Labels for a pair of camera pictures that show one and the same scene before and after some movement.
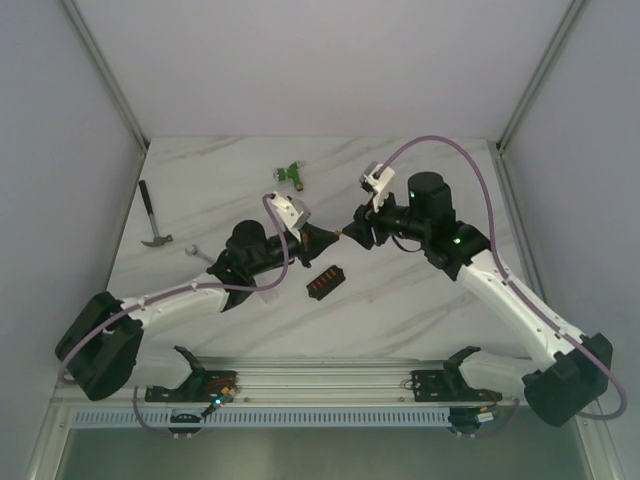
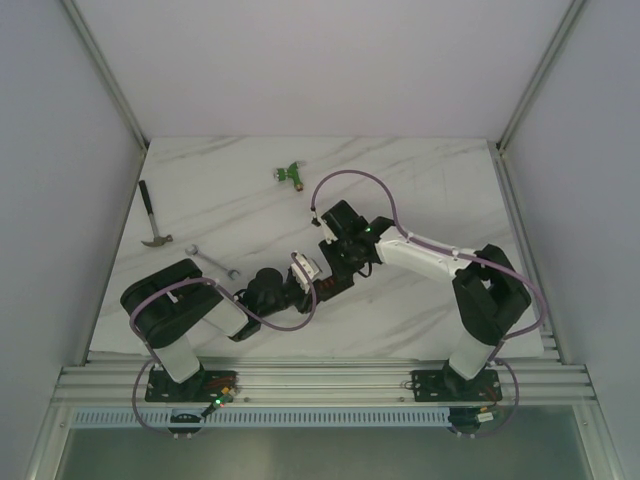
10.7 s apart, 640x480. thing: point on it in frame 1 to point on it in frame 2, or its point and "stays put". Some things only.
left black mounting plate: [200, 387] stays put
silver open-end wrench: [193, 250] stays put
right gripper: [360, 229] to [328, 251]
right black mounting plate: [448, 385] stays put
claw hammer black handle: [146, 197] stays put
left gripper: [307, 243] to [310, 296]
